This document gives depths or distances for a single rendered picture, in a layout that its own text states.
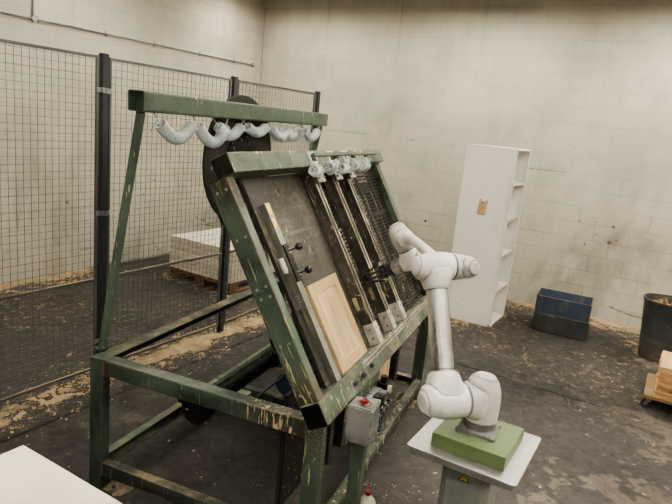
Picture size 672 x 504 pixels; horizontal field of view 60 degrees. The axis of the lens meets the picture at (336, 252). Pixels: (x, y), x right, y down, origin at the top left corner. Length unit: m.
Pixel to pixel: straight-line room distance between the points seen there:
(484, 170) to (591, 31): 2.31
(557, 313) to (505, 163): 1.83
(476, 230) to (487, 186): 0.52
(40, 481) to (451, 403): 2.16
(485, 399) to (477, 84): 6.12
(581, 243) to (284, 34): 5.49
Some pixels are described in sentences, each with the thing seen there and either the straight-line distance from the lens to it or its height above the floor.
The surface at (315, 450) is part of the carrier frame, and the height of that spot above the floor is 0.66.
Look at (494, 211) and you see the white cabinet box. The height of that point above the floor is 1.34.
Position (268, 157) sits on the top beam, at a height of 1.94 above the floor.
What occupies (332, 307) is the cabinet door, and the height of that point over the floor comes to 1.17.
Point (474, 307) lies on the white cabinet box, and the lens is 7.08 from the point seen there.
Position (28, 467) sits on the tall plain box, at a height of 1.75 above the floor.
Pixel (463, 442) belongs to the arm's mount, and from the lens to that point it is 2.80.
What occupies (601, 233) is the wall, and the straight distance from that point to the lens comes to 8.06.
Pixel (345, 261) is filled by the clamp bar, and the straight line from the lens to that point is 3.42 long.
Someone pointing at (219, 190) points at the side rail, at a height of 1.79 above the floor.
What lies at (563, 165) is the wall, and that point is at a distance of 8.08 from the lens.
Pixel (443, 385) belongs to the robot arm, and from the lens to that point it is 2.69.
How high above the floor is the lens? 2.15
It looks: 12 degrees down
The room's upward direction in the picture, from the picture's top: 6 degrees clockwise
